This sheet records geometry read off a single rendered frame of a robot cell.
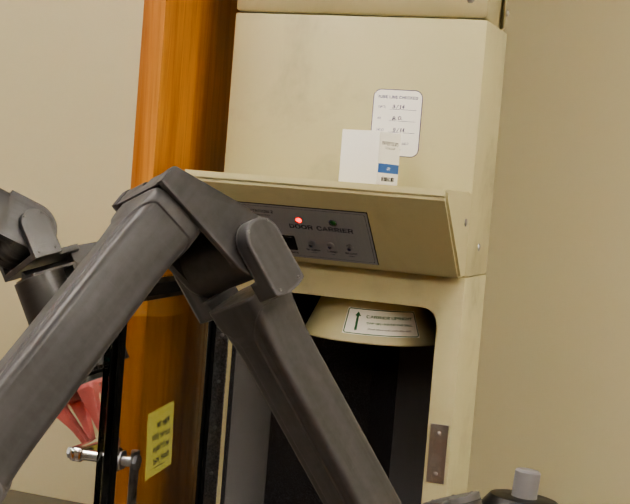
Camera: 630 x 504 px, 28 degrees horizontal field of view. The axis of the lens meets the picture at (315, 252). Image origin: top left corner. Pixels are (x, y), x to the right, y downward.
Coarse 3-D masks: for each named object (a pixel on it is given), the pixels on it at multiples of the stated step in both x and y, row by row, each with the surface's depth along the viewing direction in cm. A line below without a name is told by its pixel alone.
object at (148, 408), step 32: (160, 320) 139; (192, 320) 148; (128, 352) 131; (160, 352) 139; (192, 352) 149; (128, 384) 132; (160, 384) 140; (192, 384) 150; (128, 416) 132; (160, 416) 141; (192, 416) 151; (128, 448) 133; (160, 448) 142; (192, 448) 152; (96, 480) 128; (128, 480) 134; (160, 480) 143; (192, 480) 153
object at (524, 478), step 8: (520, 472) 136; (528, 472) 136; (536, 472) 136; (520, 480) 136; (528, 480) 135; (536, 480) 136; (512, 488) 137; (520, 488) 136; (528, 488) 135; (536, 488) 136; (488, 496) 136; (496, 496) 135; (504, 496) 135; (512, 496) 136; (520, 496) 136; (528, 496) 135; (536, 496) 136
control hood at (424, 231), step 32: (224, 192) 146; (256, 192) 144; (288, 192) 142; (320, 192) 141; (352, 192) 139; (384, 192) 138; (416, 192) 136; (448, 192) 137; (384, 224) 141; (416, 224) 140; (448, 224) 138; (384, 256) 145; (416, 256) 144; (448, 256) 142
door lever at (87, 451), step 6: (96, 438) 138; (78, 444) 134; (84, 444) 134; (90, 444) 135; (96, 444) 136; (72, 450) 132; (78, 450) 132; (84, 450) 132; (90, 450) 132; (96, 450) 136; (72, 456) 132; (78, 456) 132; (84, 456) 132; (90, 456) 132; (96, 456) 132
